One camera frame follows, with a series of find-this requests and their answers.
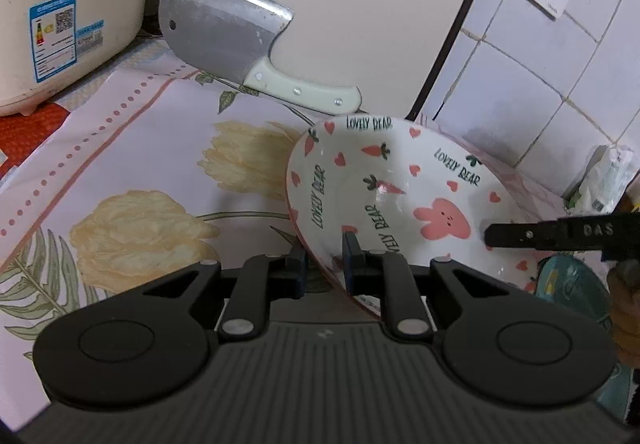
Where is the plastic bag of white packets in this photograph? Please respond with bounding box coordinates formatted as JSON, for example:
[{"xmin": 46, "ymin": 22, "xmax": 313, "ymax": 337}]
[{"xmin": 565, "ymin": 144, "xmax": 638, "ymax": 216}]

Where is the red striped cloth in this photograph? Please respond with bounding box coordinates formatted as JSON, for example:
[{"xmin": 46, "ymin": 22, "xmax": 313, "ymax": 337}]
[{"xmin": 0, "ymin": 101, "xmax": 68, "ymax": 170}]

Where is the steel cleaver with cream handle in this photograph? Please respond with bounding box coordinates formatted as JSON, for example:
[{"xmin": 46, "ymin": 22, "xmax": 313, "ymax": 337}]
[{"xmin": 157, "ymin": 0, "xmax": 362, "ymax": 116}]

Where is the pink bunny print plate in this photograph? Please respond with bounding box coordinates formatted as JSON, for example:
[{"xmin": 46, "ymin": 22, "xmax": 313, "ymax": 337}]
[{"xmin": 285, "ymin": 115, "xmax": 538, "ymax": 322}]

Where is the person's right hand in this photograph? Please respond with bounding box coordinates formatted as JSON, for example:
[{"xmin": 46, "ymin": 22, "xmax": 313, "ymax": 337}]
[{"xmin": 606, "ymin": 259, "xmax": 640, "ymax": 370}]

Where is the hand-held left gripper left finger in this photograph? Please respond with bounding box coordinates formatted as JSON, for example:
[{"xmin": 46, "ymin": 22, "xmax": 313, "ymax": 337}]
[{"xmin": 142, "ymin": 236, "xmax": 308, "ymax": 342}]

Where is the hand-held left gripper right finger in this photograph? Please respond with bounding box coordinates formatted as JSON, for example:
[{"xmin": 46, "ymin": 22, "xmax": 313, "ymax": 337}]
[{"xmin": 341, "ymin": 231, "xmax": 498, "ymax": 340}]

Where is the floral tablecloth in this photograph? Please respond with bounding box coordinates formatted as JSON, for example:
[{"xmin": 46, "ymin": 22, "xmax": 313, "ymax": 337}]
[{"xmin": 0, "ymin": 36, "xmax": 568, "ymax": 425}]

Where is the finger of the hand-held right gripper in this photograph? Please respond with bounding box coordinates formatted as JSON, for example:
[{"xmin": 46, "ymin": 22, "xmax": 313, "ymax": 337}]
[{"xmin": 484, "ymin": 213, "xmax": 640, "ymax": 261}]

